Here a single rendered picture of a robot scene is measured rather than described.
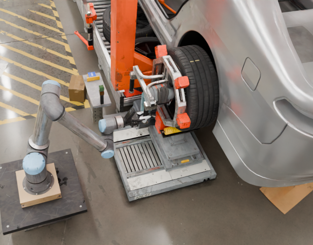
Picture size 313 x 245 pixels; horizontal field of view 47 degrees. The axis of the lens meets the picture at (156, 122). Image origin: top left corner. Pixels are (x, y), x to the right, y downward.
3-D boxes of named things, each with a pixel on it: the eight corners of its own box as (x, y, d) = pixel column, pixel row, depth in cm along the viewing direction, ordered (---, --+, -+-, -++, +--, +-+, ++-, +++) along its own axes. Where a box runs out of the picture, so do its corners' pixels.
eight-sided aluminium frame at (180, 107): (178, 138, 289) (190, 89, 248) (171, 140, 287) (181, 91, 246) (156, 92, 321) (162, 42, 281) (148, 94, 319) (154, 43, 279)
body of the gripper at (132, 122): (136, 119, 274) (120, 122, 270) (136, 111, 268) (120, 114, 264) (139, 126, 269) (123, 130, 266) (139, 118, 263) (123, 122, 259)
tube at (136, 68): (165, 79, 274) (167, 68, 266) (141, 83, 268) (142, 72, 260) (157, 64, 284) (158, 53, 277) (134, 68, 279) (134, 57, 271)
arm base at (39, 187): (28, 196, 266) (26, 188, 259) (22, 175, 277) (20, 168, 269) (54, 187, 273) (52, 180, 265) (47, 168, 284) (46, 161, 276)
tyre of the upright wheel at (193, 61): (228, 122, 260) (208, 33, 261) (198, 129, 253) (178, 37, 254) (193, 128, 323) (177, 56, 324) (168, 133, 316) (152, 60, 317)
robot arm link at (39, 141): (24, 162, 270) (38, 91, 220) (27, 144, 282) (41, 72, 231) (45, 164, 275) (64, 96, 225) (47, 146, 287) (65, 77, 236)
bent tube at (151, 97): (174, 97, 262) (177, 86, 254) (150, 101, 256) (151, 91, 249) (166, 81, 273) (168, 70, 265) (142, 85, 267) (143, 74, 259)
